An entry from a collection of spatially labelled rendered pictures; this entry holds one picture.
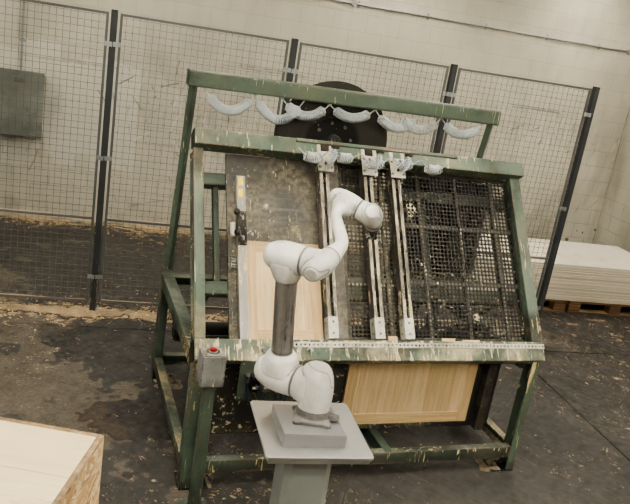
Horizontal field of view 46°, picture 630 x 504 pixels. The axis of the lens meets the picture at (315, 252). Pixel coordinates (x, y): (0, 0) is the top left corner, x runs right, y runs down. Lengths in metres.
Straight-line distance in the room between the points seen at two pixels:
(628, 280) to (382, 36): 3.96
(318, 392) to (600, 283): 5.76
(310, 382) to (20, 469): 1.54
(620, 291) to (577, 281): 0.59
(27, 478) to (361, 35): 7.46
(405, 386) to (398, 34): 5.36
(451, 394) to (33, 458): 3.17
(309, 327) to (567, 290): 4.86
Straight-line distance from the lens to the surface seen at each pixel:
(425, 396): 4.85
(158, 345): 5.34
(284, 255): 3.22
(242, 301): 4.07
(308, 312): 4.19
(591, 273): 8.68
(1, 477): 2.27
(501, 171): 5.03
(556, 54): 10.06
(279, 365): 3.46
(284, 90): 4.76
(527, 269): 4.95
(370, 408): 4.72
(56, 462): 2.32
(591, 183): 10.67
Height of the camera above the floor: 2.53
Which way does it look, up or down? 16 degrees down
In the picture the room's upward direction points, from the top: 9 degrees clockwise
